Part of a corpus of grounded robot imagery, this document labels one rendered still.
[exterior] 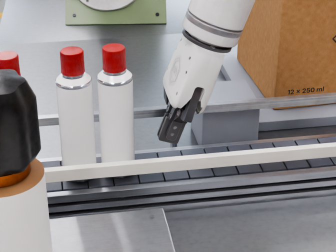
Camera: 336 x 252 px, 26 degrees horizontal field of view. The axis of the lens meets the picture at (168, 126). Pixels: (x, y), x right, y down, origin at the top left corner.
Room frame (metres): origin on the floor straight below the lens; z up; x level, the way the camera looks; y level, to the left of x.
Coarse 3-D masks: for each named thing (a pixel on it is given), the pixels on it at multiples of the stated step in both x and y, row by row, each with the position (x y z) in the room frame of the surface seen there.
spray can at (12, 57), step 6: (0, 54) 0.92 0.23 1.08; (6, 54) 0.92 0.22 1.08; (12, 54) 0.92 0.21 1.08; (0, 60) 0.90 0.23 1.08; (6, 60) 0.90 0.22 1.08; (12, 60) 0.91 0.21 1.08; (18, 60) 0.92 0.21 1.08; (0, 66) 0.90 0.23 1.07; (6, 66) 0.90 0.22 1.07; (12, 66) 0.91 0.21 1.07; (18, 66) 0.92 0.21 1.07; (18, 72) 0.92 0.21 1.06
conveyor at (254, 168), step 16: (240, 144) 1.02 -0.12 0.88; (256, 144) 1.02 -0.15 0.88; (272, 144) 1.03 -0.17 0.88; (288, 144) 1.02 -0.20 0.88; (304, 144) 1.02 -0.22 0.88; (96, 160) 0.97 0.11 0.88; (304, 160) 0.97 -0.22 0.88; (320, 160) 0.97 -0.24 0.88; (128, 176) 0.93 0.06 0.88; (144, 176) 0.93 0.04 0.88; (160, 176) 0.93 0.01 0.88; (176, 176) 0.93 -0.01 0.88; (192, 176) 0.93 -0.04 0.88; (208, 176) 0.93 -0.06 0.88
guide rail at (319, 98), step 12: (288, 96) 1.03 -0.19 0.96; (300, 96) 1.03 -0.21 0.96; (312, 96) 1.03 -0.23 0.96; (324, 96) 1.04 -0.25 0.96; (144, 108) 0.99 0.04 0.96; (156, 108) 0.99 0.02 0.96; (216, 108) 1.01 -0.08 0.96; (228, 108) 1.01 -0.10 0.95; (240, 108) 1.01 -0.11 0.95; (252, 108) 1.02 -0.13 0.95; (48, 120) 0.96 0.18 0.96; (96, 120) 0.98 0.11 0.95
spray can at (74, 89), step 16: (64, 48) 0.94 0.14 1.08; (80, 48) 0.94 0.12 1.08; (64, 64) 0.92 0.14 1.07; (80, 64) 0.93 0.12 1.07; (64, 80) 0.92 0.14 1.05; (80, 80) 0.92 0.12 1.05; (64, 96) 0.91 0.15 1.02; (80, 96) 0.91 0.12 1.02; (64, 112) 0.91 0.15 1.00; (80, 112) 0.91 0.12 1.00; (64, 128) 0.92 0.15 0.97; (80, 128) 0.91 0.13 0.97; (64, 144) 0.92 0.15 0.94; (80, 144) 0.91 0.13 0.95; (64, 160) 0.92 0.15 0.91; (80, 160) 0.91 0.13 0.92
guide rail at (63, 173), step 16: (320, 144) 0.96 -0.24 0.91; (128, 160) 0.92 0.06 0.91; (144, 160) 0.92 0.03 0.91; (160, 160) 0.92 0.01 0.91; (176, 160) 0.92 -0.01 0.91; (192, 160) 0.92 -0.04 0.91; (208, 160) 0.93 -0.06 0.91; (224, 160) 0.93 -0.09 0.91; (240, 160) 0.94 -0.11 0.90; (256, 160) 0.94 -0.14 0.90; (272, 160) 0.94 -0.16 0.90; (288, 160) 0.95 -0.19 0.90; (48, 176) 0.89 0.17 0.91; (64, 176) 0.89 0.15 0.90; (80, 176) 0.90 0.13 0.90; (96, 176) 0.90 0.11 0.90; (112, 176) 0.90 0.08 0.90
